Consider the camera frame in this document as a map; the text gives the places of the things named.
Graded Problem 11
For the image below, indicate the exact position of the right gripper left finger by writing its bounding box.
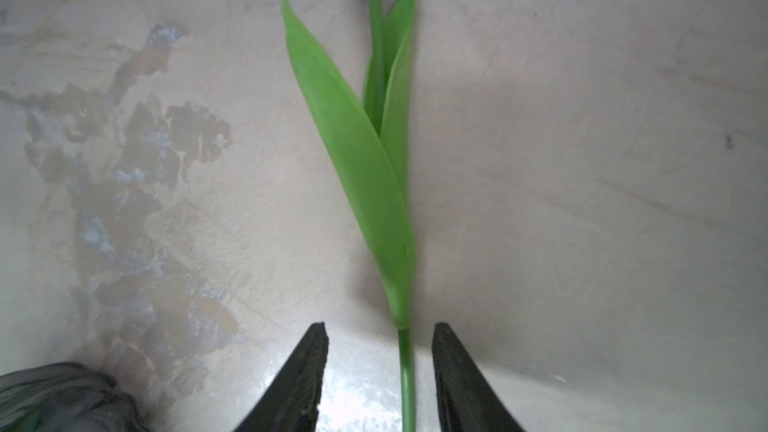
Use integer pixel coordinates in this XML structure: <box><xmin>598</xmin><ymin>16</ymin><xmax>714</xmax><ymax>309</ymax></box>
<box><xmin>235</xmin><ymin>322</ymin><xmax>329</xmax><ymax>432</ymax></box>

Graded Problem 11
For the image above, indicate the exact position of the dark red glass vase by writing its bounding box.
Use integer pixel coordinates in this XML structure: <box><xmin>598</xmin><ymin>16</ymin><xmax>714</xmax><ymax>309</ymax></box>
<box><xmin>1</xmin><ymin>362</ymin><xmax>148</xmax><ymax>431</ymax></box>

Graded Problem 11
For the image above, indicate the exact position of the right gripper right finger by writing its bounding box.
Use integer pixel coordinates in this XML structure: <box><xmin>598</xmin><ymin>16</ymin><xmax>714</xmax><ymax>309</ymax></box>
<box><xmin>432</xmin><ymin>322</ymin><xmax>524</xmax><ymax>432</ymax></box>

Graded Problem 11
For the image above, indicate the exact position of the blue tulip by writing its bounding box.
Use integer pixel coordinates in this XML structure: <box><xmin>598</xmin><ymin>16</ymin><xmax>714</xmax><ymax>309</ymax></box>
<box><xmin>281</xmin><ymin>0</ymin><xmax>417</xmax><ymax>431</ymax></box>

